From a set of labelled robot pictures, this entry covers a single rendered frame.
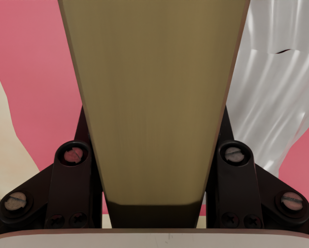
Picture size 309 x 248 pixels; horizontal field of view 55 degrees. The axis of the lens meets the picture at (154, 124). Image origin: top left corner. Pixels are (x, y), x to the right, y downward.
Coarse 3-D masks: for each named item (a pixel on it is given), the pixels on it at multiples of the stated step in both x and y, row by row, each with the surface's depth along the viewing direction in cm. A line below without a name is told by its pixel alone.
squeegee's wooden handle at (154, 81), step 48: (96, 0) 4; (144, 0) 4; (192, 0) 4; (240, 0) 4; (96, 48) 5; (144, 48) 5; (192, 48) 5; (96, 96) 5; (144, 96) 5; (192, 96) 5; (96, 144) 7; (144, 144) 6; (192, 144) 6; (144, 192) 8; (192, 192) 8
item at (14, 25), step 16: (0, 0) 15; (16, 0) 15; (32, 0) 15; (48, 0) 15; (0, 16) 15; (16, 16) 15; (32, 16) 15; (48, 16) 15; (0, 32) 16; (16, 32) 16; (32, 32) 16; (48, 32) 16; (64, 32) 16
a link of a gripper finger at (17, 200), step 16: (80, 112) 12; (80, 128) 11; (48, 176) 10; (96, 176) 10; (16, 192) 9; (32, 192) 9; (48, 192) 9; (96, 192) 11; (0, 208) 9; (16, 208) 9; (32, 208) 9; (16, 224) 9
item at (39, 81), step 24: (0, 48) 17; (24, 48) 17; (48, 48) 17; (0, 72) 18; (24, 72) 18; (48, 72) 18; (72, 72) 18; (24, 96) 19; (48, 96) 19; (72, 96) 19; (24, 120) 21; (48, 120) 21; (72, 120) 21; (24, 144) 23; (48, 144) 23; (288, 168) 25
